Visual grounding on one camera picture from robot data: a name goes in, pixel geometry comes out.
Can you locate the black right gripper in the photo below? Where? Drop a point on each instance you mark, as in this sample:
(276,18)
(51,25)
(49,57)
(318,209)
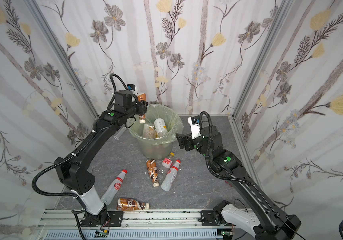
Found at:
(185,142)

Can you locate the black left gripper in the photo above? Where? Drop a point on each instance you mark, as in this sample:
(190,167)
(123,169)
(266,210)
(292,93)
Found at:
(142,108)

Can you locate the brown bottle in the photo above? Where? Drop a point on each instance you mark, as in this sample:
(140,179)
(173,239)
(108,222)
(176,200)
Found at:
(152,171)
(125,204)
(142,107)

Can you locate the white bottle yellow V label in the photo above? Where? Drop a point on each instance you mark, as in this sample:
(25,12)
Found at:
(160,127)

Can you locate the yellow juice bottle red label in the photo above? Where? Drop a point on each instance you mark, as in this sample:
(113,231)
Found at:
(149,132)

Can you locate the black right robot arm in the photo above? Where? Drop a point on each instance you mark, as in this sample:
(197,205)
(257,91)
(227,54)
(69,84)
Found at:
(266,221)

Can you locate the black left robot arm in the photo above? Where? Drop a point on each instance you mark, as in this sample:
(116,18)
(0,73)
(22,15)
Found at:
(123,110)

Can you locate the green plastic waste bin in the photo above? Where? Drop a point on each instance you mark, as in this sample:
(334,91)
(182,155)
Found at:
(157,148)

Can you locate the clear bottle yellow cap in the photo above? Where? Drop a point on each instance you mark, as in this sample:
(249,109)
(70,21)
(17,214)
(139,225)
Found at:
(165,165)

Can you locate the white bottle red cap right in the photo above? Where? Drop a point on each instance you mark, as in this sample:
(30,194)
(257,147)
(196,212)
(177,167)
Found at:
(170,176)

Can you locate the white bottle red cap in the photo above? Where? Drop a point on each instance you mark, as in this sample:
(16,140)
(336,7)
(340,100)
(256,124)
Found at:
(170,176)
(114,187)

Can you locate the white bottle red cap left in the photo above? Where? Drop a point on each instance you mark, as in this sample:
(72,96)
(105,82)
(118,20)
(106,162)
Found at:
(114,187)

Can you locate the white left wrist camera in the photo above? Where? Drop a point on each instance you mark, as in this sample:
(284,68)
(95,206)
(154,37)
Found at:
(132,88)

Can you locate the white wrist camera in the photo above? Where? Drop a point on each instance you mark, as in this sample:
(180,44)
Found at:
(194,126)
(132,88)

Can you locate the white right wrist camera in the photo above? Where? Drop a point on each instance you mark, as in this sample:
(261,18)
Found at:
(194,126)

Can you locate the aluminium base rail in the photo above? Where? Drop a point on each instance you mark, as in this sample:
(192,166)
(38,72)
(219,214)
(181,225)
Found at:
(151,225)

